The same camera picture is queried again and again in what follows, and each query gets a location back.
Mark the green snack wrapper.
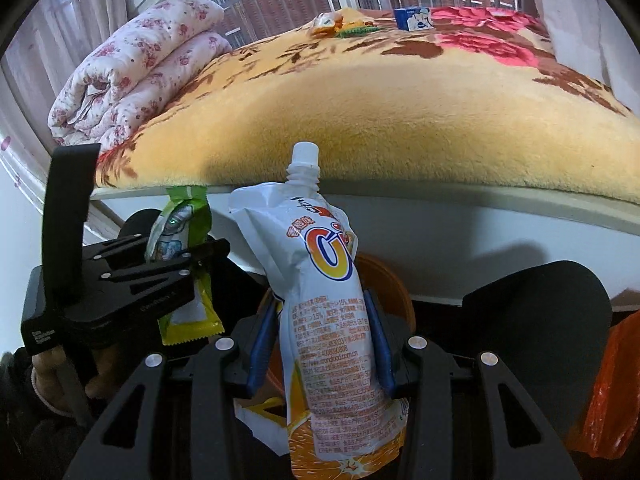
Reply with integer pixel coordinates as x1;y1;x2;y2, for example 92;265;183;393
145;185;224;346

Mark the orange bin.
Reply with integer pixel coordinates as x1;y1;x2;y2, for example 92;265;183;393
257;254;416;411

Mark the white yellow wrapper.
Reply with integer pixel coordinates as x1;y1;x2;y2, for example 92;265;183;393
234;396;292;457

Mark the person's left forearm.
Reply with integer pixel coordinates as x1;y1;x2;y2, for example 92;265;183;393
0;352;96;480

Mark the orange plastic bag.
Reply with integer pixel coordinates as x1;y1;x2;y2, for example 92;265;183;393
567;310;640;460

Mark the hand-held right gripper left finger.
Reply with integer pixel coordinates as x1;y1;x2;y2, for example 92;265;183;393
62;297;281;480

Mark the black chair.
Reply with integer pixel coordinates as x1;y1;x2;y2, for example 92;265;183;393
462;260;613;448

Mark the folded floral quilt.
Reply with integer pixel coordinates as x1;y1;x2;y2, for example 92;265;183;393
47;0;233;153

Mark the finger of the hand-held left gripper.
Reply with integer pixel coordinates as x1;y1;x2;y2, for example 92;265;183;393
90;238;232;282

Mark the yellow floral blanket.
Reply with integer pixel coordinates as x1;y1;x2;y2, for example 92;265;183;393
95;6;640;205

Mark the blue milk carton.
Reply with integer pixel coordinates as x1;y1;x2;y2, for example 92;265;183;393
393;6;435;32

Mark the red brick building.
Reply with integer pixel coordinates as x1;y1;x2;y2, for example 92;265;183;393
190;0;538;46

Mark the white orange spouted drink pouch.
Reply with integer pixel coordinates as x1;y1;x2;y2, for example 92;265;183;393
229;142;408;480

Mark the green toy crocodile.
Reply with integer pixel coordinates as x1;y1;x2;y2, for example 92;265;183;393
336;25;393;40

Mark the white bed frame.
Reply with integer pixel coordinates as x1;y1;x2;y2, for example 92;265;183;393
90;182;640;311

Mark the person's left hand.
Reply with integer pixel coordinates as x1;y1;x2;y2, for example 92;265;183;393
30;345;121;413

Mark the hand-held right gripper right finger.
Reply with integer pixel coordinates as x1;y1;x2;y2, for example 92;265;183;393
362;289;583;480

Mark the sheer white curtain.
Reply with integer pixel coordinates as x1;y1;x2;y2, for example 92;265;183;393
0;0;141;171

